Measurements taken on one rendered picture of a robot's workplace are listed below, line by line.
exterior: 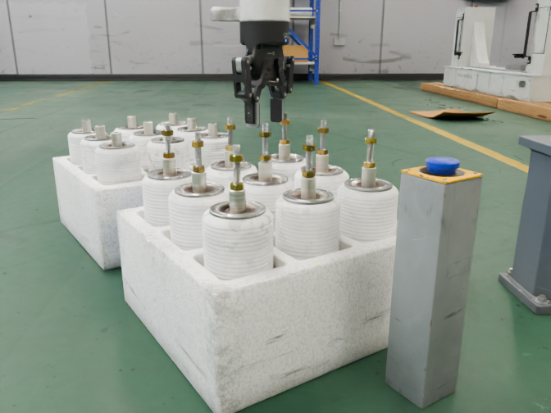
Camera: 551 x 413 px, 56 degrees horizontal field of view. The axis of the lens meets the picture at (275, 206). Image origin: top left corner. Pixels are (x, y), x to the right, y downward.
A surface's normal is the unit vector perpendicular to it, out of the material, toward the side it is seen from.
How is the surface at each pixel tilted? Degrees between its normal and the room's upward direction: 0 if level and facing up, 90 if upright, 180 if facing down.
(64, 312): 0
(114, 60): 90
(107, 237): 90
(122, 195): 90
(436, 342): 90
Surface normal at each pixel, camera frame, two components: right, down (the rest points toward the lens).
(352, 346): 0.55, 0.26
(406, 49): 0.07, 0.30
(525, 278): -1.00, 0.02
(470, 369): 0.00, -0.95
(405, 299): -0.84, 0.16
